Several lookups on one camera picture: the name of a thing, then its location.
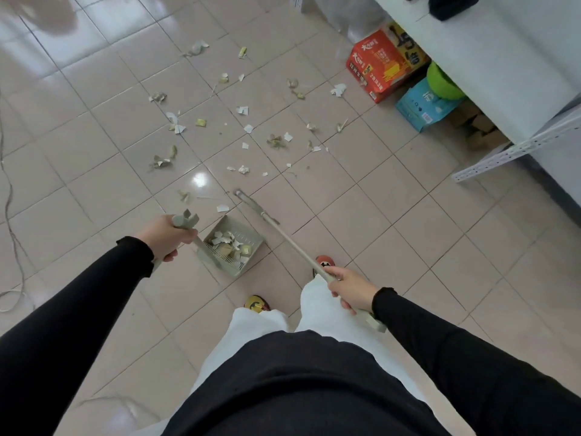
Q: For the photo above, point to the blue cardboard box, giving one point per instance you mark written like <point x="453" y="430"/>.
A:
<point x="420" y="111"/>

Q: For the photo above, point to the black tote bag white print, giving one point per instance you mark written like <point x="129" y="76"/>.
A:
<point x="454" y="6"/>

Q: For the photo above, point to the person's left forearm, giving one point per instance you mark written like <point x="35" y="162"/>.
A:
<point x="72" y="326"/>

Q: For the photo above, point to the person's black top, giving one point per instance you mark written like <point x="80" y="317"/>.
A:
<point x="295" y="385"/>

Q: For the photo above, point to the person's red right shoe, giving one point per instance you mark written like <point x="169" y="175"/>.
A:
<point x="324" y="261"/>

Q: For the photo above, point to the clear plastic bag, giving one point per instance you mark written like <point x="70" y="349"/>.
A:
<point x="354" y="15"/>

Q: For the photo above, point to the white metal shelf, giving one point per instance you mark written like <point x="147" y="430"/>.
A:
<point x="490" y="68"/>

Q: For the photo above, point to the grey-green dustpan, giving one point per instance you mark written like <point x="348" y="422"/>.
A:
<point x="231" y="267"/>

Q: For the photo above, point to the person's right forearm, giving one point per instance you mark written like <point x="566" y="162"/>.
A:
<point x="476" y="367"/>

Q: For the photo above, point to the person's yellow left shoe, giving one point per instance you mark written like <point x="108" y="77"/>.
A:
<point x="256" y="305"/>

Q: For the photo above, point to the grey-green broom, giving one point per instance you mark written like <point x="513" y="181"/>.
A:
<point x="298" y="247"/>

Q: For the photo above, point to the green ball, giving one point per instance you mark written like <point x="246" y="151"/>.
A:
<point x="442" y="83"/>

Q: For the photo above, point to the person's left hand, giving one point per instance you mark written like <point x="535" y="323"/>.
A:
<point x="163" y="238"/>

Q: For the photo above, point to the red cardboard box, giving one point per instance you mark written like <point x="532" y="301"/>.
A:
<point x="376" y="68"/>

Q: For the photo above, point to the person's white trousers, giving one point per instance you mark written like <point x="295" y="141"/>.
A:
<point x="322" y="313"/>

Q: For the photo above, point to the person's right hand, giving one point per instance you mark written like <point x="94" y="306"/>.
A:
<point x="356" y="292"/>

